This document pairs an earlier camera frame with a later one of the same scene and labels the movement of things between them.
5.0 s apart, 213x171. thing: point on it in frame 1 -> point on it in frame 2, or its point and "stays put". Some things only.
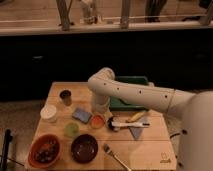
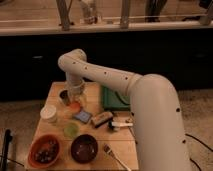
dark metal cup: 66,95 stays put
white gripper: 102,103 -> 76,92
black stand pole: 8,138 stays put
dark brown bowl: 84,148 stays put
